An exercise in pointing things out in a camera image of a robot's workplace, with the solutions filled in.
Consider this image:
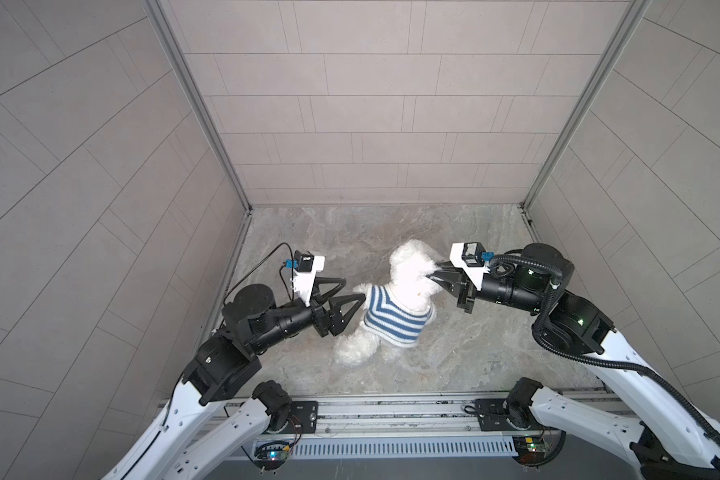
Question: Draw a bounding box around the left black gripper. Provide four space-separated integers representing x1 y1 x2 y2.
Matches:
243 278 362 355

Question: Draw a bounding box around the white teddy bear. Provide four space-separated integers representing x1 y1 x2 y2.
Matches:
335 239 442 366

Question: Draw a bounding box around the blue white striped sweater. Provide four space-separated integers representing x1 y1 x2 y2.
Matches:
360 285 436 348

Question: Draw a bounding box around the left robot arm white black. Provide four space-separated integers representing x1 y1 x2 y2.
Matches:
106 277 365 479

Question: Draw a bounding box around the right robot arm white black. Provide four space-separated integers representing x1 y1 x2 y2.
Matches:
428 242 720 479

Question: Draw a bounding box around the left green circuit board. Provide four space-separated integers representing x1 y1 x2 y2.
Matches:
254 441 293 471

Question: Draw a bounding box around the green circuit board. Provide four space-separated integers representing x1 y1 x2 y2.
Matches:
512 436 551 466
254 441 293 471

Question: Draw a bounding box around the right green circuit board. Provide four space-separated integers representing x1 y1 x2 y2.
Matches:
512 436 551 466

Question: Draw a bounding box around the right corner aluminium profile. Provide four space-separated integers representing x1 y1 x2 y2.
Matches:
520 0 652 216

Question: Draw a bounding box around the corner aluminium profile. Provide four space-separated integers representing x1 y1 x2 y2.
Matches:
142 0 252 216
520 0 652 216

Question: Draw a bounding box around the left corner aluminium profile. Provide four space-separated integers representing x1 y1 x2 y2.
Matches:
142 0 252 216

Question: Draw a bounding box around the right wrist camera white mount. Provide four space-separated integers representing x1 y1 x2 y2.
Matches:
449 242 495 291

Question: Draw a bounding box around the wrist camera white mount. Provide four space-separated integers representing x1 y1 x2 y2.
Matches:
284 250 325 306
449 242 495 291

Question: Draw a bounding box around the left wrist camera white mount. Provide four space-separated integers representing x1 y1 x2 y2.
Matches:
284 250 325 306

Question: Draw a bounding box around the left camera black cable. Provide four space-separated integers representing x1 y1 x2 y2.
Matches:
223 242 298 304

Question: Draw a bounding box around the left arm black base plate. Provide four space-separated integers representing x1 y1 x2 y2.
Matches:
266 401 319 436

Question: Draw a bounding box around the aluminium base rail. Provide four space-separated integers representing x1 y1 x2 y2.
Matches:
145 392 646 442

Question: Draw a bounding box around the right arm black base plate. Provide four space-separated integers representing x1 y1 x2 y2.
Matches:
464 398 555 435

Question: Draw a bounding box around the black corrugated cable conduit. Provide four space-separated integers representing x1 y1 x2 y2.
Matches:
488 253 720 469

